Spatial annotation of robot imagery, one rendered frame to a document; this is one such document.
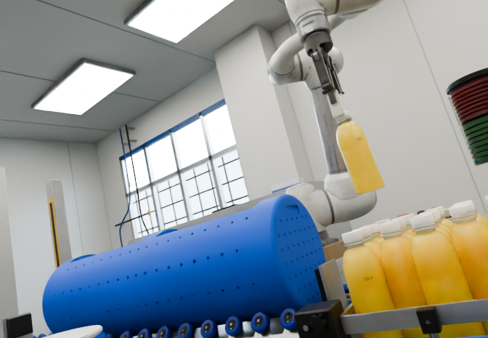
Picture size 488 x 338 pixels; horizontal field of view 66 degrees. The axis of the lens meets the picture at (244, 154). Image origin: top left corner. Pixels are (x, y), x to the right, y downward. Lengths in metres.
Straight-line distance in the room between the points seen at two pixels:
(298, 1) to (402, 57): 2.82
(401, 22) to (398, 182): 1.48
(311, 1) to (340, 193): 0.83
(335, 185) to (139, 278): 0.90
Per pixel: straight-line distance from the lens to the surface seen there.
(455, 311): 0.69
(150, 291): 1.06
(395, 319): 0.71
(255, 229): 0.86
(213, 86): 4.98
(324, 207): 1.60
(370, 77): 3.91
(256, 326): 0.92
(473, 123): 0.49
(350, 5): 1.16
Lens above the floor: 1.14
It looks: 13 degrees up
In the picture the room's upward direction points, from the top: 14 degrees counter-clockwise
